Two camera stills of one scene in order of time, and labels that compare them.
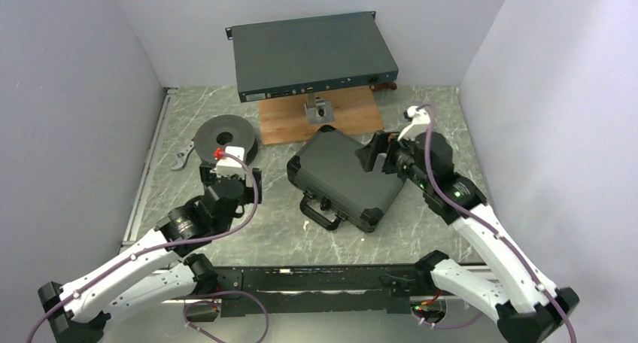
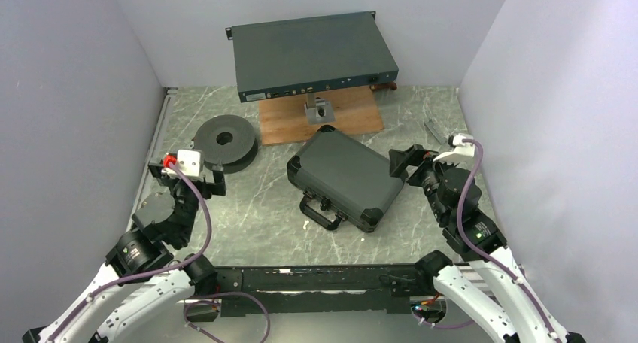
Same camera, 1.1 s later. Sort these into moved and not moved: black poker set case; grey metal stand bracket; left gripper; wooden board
Moved: left gripper
Not moved: black poker set case; wooden board; grey metal stand bracket
